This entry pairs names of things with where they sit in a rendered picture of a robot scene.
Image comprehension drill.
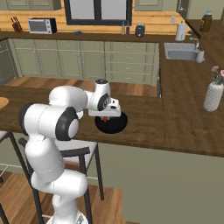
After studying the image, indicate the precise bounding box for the silver toaster oven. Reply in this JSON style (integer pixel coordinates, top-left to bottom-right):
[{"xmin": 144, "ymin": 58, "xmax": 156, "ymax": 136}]
[{"xmin": 27, "ymin": 17, "xmax": 58, "ymax": 35}]

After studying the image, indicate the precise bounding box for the white vase with flowers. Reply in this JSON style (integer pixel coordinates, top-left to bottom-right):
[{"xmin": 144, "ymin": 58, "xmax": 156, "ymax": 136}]
[{"xmin": 203, "ymin": 65, "xmax": 224, "ymax": 113}]

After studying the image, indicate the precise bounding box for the white paper towel roll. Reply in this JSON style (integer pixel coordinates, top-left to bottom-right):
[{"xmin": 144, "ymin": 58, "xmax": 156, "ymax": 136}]
[{"xmin": 174, "ymin": 20, "xmax": 188, "ymax": 42}]

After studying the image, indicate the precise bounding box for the black framed window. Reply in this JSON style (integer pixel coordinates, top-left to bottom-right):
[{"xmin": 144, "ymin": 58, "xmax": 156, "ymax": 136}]
[{"xmin": 63, "ymin": 0, "xmax": 134, "ymax": 27}]

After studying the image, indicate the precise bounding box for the grey sink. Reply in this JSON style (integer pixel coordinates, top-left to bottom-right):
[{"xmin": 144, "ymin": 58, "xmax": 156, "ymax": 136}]
[{"xmin": 164, "ymin": 42, "xmax": 202, "ymax": 61}]

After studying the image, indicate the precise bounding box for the green base cupboard run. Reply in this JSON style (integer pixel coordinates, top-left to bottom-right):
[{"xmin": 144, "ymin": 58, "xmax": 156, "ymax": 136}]
[{"xmin": 8, "ymin": 38, "xmax": 160, "ymax": 87}]

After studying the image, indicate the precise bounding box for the white soap dispenser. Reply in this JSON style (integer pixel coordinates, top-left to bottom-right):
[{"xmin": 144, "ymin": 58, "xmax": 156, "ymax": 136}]
[{"xmin": 195, "ymin": 45, "xmax": 206, "ymax": 64}]

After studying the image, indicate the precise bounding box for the black round plate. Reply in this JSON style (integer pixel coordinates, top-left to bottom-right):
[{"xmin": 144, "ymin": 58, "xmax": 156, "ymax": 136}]
[{"xmin": 94, "ymin": 111, "xmax": 129, "ymax": 135}]

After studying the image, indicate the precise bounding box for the silver tap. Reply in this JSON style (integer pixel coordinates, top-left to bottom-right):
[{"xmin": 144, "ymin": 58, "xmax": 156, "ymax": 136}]
[{"xmin": 189, "ymin": 37, "xmax": 201, "ymax": 49}]

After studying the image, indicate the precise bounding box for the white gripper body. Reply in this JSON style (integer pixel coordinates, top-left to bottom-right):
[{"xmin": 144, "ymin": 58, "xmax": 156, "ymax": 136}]
[{"xmin": 87, "ymin": 106, "xmax": 123, "ymax": 118}]

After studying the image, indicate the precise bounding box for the brown knife block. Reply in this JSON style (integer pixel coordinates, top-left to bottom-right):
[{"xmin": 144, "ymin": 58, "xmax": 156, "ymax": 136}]
[{"xmin": 10, "ymin": 16, "xmax": 24, "ymax": 33}]

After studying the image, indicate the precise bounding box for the wooden round plate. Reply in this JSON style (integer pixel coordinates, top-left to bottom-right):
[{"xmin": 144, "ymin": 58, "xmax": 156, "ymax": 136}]
[{"xmin": 0, "ymin": 97, "xmax": 10, "ymax": 110}]

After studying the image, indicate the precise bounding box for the dark grey toaster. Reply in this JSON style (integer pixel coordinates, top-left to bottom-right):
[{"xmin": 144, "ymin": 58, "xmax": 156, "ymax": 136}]
[{"xmin": 135, "ymin": 23, "xmax": 146, "ymax": 39}]

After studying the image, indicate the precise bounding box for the brown jar with lid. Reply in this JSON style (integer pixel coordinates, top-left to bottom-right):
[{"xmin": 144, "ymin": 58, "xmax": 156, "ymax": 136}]
[{"xmin": 199, "ymin": 10, "xmax": 214, "ymax": 33}]

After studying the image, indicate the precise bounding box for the dark green dishwasher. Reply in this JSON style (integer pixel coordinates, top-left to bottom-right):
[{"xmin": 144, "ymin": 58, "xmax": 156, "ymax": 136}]
[{"xmin": 0, "ymin": 39, "xmax": 18, "ymax": 85}]

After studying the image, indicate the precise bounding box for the green wall cupboard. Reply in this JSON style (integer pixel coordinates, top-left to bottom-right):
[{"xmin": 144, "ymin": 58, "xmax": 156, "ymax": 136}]
[
  {"xmin": 5, "ymin": 0, "xmax": 62, "ymax": 11},
  {"xmin": 133, "ymin": 0, "xmax": 165, "ymax": 12}
]

